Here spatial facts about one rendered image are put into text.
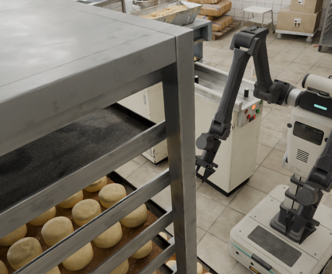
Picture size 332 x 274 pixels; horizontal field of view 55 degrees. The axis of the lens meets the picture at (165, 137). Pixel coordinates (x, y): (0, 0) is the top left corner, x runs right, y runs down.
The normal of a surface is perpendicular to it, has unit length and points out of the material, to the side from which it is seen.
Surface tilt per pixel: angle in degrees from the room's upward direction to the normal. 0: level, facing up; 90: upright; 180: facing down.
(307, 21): 89
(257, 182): 0
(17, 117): 90
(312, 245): 0
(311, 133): 90
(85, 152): 0
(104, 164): 90
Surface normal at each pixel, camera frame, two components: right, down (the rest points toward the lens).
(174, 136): -0.73, 0.44
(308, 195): -0.64, -0.10
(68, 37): -0.07, -0.81
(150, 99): 0.65, 0.40
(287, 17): -0.57, 0.47
